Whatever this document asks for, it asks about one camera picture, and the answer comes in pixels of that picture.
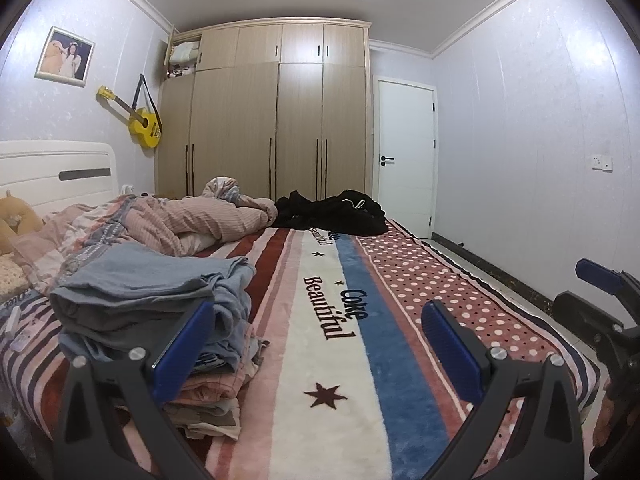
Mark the grey-blue pants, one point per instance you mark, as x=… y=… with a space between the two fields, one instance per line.
x=135 y=290

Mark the small clear packet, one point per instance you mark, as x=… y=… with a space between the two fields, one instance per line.
x=27 y=336

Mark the striped printed blanket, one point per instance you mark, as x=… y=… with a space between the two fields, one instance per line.
x=390 y=310

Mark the yellow plush toy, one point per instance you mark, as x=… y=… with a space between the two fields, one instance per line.
x=17 y=215

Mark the beige wooden wardrobe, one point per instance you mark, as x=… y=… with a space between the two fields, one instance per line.
x=250 y=120

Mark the stack of folded clothes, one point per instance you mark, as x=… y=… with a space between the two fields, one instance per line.
x=215 y=390

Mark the person's right hand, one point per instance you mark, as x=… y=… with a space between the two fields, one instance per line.
x=607 y=410

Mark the white bed headboard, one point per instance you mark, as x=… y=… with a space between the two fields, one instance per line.
x=50 y=180

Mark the beige lace pillow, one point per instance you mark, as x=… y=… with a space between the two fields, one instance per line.
x=10 y=275

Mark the framed wall picture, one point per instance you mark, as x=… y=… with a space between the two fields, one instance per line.
x=65 y=55

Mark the white door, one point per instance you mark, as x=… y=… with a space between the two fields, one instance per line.
x=405 y=125

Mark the pink quilt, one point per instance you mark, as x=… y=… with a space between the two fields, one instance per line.
x=200 y=220

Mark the black clothes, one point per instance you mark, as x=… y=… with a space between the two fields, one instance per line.
x=340 y=212

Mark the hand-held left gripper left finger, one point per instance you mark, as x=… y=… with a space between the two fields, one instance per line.
x=182 y=355

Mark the folded bedding in wardrobe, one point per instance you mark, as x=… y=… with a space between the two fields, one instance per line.
x=182 y=57

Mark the yellow ukulele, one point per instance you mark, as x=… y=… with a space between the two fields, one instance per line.
x=142 y=122

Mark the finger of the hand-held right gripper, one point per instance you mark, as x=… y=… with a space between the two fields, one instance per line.
x=585 y=310
x=597 y=271

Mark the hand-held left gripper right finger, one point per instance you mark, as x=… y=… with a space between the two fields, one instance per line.
x=450 y=355

